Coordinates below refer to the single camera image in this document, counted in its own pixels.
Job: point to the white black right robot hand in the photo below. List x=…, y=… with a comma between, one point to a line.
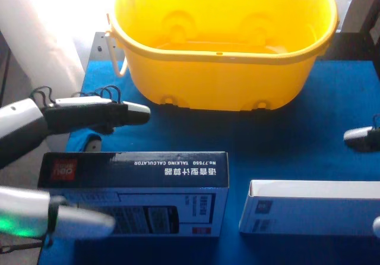
x=360, y=138

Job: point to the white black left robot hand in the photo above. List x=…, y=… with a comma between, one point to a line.
x=89, y=115

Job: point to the blue calculator box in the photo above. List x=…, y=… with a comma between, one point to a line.
x=148, y=170

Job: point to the white and blue box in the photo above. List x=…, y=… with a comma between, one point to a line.
x=308, y=208

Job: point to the blue table cloth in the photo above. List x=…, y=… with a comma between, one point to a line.
x=267, y=146

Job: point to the yellow plastic bucket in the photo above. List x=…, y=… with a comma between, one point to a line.
x=225, y=80

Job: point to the black tripod base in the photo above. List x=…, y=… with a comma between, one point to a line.
x=20, y=246

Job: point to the grey metal bracket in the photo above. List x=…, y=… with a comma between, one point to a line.
x=94, y=144

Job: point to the black metal frame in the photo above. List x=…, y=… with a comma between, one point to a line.
x=371, y=6

